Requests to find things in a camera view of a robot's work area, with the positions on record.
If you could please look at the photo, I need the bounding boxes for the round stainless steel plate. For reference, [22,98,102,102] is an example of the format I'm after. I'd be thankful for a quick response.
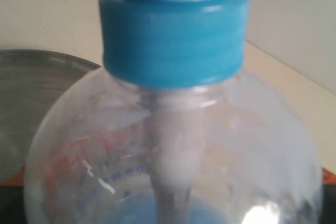
[1,49,99,183]

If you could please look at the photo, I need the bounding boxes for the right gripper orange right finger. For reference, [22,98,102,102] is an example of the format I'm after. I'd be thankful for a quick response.
[320,168,336,224]

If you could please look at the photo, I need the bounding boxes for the blue soap pump bottle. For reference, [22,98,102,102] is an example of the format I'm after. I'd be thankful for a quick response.
[24,0,323,223]

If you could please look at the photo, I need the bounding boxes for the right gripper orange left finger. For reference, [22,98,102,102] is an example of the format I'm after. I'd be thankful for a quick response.
[1,174,27,224]

